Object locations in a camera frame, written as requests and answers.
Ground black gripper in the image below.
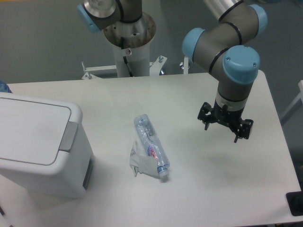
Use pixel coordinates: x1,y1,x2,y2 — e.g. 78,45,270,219
197,98,254,143

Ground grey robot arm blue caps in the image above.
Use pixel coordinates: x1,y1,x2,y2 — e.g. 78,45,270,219
77,0,267,140

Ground white trash can body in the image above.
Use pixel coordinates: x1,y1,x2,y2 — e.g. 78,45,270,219
0,92,95,198

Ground white trash can lid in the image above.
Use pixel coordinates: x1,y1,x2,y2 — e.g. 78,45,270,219
0,96,82,166

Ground crushed clear plastic bottle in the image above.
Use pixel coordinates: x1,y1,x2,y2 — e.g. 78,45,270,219
134,114,170,179

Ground crumpled white paper wrapper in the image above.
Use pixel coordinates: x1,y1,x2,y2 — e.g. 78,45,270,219
129,140,159,178

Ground black box at table edge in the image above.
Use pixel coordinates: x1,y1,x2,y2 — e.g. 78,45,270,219
286,191,303,217

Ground blue patterned object left edge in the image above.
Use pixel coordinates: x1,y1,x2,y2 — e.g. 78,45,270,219
0,80,12,93

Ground white frame at right edge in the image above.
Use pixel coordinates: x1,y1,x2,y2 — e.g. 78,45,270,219
280,80,303,125

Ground white metal base frame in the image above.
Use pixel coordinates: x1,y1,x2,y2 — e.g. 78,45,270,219
81,55,190,80

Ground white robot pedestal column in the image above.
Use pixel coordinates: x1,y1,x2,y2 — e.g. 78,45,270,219
103,13,157,78

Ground black cable on pedestal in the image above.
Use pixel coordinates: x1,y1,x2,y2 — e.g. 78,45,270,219
120,36,134,78

